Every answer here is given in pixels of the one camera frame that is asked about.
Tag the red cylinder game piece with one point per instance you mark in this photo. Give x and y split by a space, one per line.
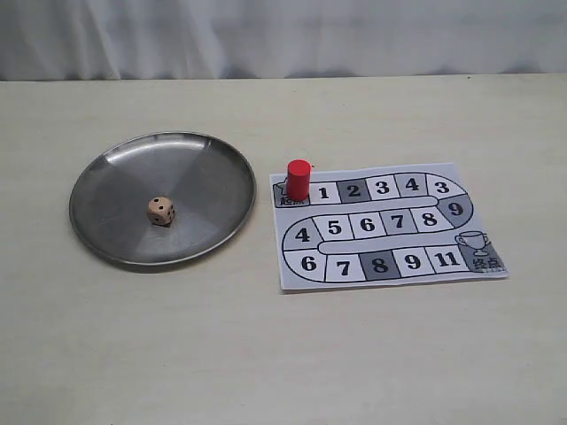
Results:
298 179

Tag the wooden die with black dots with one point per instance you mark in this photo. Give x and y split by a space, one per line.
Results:
160 211

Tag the round stainless steel plate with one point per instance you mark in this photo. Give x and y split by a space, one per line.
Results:
211 184

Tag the printed paper game board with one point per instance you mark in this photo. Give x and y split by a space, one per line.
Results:
381 226

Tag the white backdrop curtain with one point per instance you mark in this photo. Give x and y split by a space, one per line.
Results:
134 40

